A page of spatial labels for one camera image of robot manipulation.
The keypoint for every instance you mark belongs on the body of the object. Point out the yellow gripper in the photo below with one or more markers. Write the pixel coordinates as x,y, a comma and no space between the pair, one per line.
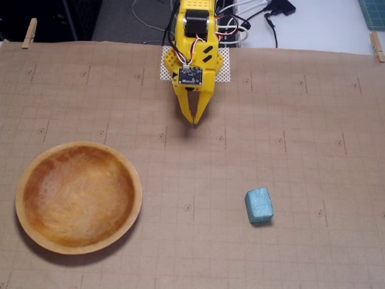
184,102

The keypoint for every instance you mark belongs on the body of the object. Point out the blue block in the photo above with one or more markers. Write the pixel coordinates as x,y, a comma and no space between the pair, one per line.
260,206

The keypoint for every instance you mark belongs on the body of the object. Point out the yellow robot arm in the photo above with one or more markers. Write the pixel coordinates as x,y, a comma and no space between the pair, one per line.
195,4

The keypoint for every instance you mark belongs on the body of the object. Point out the round wooden bowl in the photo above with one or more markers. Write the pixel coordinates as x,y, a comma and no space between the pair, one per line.
78,198

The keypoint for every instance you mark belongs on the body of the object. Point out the white perforated mat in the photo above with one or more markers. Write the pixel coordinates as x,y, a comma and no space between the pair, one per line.
226,75

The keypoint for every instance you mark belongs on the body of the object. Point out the black power adapter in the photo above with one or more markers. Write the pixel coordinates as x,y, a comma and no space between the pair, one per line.
285,7

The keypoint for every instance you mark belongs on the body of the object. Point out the brown gridded paper mat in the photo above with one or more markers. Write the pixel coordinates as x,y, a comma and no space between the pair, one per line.
210,247

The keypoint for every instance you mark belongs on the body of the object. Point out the grey metal leg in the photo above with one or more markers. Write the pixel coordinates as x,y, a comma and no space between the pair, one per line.
70,21

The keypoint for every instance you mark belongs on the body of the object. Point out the wooden clothespin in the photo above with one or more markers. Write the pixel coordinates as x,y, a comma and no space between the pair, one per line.
29,33
377,46

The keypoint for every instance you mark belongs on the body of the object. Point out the green cutting mat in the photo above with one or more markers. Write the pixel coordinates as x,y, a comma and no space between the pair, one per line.
374,13

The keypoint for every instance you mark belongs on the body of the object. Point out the black camera circuit board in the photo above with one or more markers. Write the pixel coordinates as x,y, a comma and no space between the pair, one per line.
191,76

